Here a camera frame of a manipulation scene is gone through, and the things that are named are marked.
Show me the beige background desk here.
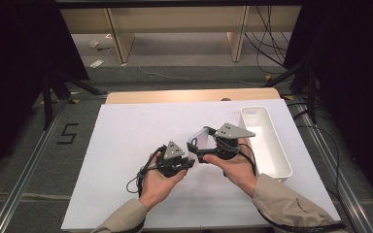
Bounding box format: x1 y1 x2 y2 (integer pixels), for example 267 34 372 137
59 5 302 66

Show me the black metal stand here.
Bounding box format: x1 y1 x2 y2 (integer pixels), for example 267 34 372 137
40 69 108 130
261 61 319 125

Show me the black curtain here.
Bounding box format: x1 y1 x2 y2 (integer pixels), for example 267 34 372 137
283 0 373 205
0 0 90 192

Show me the person's right hand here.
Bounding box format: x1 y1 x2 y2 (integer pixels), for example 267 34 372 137
203 137 258 199

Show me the light wooden table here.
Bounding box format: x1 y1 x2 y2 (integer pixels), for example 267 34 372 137
105 86 282 105

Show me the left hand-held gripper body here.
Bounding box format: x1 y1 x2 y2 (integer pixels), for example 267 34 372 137
156 140 189 179

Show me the white floor cable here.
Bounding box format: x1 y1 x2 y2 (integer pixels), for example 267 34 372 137
138 66 266 87

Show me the black floor cable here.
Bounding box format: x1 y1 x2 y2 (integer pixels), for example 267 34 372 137
286 101 342 208

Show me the iridescent phone case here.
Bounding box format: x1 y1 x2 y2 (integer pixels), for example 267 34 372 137
187 126 212 150

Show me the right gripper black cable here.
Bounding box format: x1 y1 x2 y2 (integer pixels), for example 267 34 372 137
222 142 347 233

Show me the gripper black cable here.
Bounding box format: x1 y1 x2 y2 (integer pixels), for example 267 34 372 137
222 142 347 233
125 145 168 198

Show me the white plastic bin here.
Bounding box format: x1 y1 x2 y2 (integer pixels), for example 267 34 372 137
238 105 294 183

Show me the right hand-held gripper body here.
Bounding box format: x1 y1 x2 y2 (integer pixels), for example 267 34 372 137
213 122 256 160

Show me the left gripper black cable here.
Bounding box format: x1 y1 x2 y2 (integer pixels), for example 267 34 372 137
125 145 168 198

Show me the metal floor rail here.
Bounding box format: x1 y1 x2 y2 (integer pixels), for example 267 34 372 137
0 100 69 233
292 95 373 233

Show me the white foam board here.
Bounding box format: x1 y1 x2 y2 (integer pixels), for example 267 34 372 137
60 98 342 231

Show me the person's left hand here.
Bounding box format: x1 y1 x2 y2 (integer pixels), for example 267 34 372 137
138 152 188 212

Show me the bundle of black cables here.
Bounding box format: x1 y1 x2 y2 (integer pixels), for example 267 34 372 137
244 5 290 76

